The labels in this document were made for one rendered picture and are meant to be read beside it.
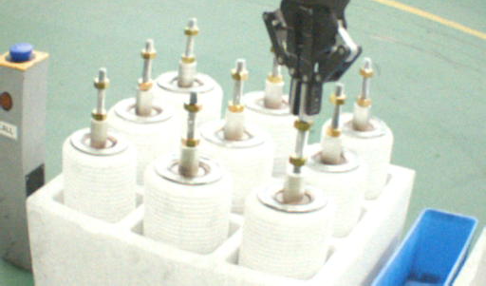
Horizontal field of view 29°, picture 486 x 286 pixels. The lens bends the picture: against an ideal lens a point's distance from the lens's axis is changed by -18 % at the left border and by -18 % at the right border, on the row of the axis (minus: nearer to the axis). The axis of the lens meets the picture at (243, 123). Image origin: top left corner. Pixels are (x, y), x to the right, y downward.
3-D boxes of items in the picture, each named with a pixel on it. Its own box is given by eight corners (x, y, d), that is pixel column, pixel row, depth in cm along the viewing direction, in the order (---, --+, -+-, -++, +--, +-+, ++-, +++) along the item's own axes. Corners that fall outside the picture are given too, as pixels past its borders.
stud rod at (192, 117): (182, 157, 118) (188, 88, 115) (190, 156, 118) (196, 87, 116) (187, 161, 117) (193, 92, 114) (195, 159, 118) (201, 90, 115)
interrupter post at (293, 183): (276, 198, 115) (280, 169, 114) (294, 194, 116) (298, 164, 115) (289, 207, 113) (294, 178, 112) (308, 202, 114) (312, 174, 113)
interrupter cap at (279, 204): (240, 193, 115) (241, 186, 115) (299, 180, 119) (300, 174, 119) (285, 221, 110) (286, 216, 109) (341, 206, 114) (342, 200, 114)
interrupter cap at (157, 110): (102, 112, 132) (102, 107, 132) (140, 98, 138) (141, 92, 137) (144, 131, 128) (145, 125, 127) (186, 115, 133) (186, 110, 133)
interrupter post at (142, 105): (129, 113, 132) (131, 87, 131) (141, 108, 134) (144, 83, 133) (143, 119, 131) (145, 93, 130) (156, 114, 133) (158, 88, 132)
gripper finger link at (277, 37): (285, 8, 112) (308, 57, 111) (276, 14, 114) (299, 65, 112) (265, 9, 111) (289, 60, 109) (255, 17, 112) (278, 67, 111)
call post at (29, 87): (31, 273, 137) (24, 71, 125) (-1, 256, 139) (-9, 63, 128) (51, 257, 143) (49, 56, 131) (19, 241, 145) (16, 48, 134)
